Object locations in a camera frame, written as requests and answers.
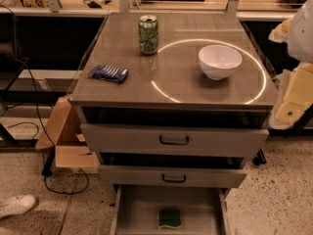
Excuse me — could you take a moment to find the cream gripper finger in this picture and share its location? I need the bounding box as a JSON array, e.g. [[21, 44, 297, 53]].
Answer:
[[268, 63, 313, 129], [268, 19, 291, 43]]

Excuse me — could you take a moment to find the green yellow sponge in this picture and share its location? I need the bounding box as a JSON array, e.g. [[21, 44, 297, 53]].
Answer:
[[158, 209, 181, 229]]

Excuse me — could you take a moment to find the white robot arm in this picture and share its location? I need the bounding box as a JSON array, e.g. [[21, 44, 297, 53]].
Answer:
[[268, 0, 313, 129]]

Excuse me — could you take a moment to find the grey drawer cabinet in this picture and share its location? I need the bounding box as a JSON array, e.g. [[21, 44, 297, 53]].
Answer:
[[68, 11, 280, 235]]

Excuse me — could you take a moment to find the middle grey drawer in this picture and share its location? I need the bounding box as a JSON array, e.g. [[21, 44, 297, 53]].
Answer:
[[98, 164, 246, 188]]

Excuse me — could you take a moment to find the grey drawer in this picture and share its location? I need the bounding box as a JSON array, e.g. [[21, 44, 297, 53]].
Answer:
[[110, 186, 231, 235], [81, 123, 268, 158], [98, 164, 246, 188]]

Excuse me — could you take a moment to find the top grey drawer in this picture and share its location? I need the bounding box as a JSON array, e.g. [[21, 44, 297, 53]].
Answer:
[[81, 123, 268, 158]]

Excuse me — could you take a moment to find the bottom grey drawer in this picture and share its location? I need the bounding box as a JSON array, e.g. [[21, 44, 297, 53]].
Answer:
[[110, 186, 231, 235]]

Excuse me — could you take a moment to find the white bowl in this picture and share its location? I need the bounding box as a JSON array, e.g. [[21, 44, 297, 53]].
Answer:
[[199, 45, 243, 80]]

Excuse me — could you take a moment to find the green soda can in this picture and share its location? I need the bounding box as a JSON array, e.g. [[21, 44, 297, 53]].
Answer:
[[139, 15, 158, 55]]

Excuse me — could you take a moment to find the blue snack packet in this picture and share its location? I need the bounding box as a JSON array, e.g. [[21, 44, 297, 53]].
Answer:
[[88, 65, 129, 83]]

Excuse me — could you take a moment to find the cardboard box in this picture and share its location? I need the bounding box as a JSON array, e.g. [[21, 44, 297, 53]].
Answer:
[[35, 96, 99, 176]]

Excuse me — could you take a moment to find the white shoe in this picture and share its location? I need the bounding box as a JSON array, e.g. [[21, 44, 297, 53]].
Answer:
[[0, 195, 36, 218]]

